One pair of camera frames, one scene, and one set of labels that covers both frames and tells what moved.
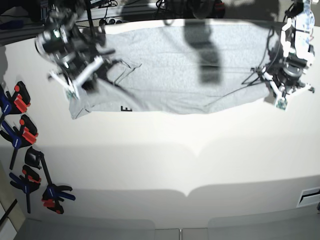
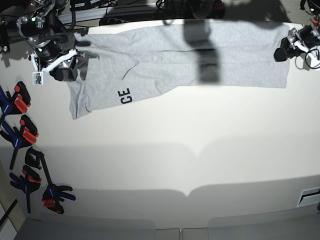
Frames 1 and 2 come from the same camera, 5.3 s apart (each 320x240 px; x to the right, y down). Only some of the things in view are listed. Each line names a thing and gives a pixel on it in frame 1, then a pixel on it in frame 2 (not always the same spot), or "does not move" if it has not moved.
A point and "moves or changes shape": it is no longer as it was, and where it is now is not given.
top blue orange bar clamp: [17, 104] does not move
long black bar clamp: [53, 194] does not move
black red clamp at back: [219, 9] does not move
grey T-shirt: [182, 68] moves or changes shape
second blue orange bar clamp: [27, 134] does not move
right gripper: [289, 73] to [306, 34]
